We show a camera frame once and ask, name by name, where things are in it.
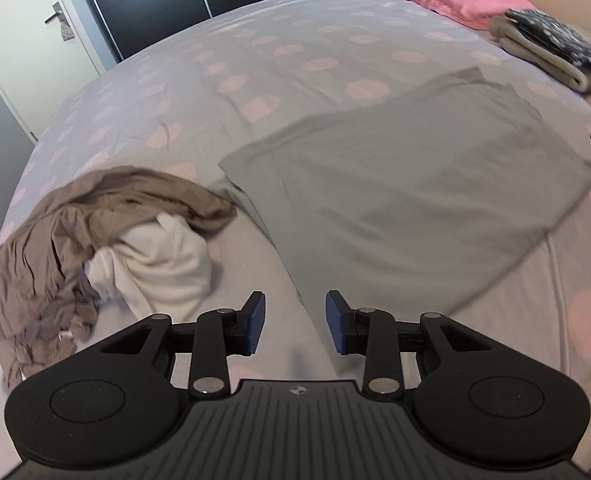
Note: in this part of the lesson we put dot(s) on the tan garment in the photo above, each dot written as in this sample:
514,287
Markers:
75,220

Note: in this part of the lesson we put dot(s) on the beige folded garment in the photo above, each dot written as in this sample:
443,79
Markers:
535,52

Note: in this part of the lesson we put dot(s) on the grey t-shirt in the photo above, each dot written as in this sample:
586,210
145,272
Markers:
400,175

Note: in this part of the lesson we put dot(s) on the white garment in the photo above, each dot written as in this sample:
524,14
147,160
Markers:
160,265

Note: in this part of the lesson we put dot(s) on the black sliding wardrobe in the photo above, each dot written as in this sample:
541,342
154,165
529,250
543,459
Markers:
150,10

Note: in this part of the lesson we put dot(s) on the dark floral folded garment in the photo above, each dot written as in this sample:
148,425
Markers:
555,32

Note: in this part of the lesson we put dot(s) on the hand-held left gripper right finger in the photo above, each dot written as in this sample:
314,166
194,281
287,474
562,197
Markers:
336,322

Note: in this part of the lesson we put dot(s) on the bed with polka dot sheet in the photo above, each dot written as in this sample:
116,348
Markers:
300,40

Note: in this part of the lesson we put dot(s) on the cream door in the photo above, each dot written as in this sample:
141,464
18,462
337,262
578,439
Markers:
15,35

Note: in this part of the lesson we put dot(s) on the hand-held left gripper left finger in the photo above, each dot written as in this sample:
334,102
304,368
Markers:
256,322

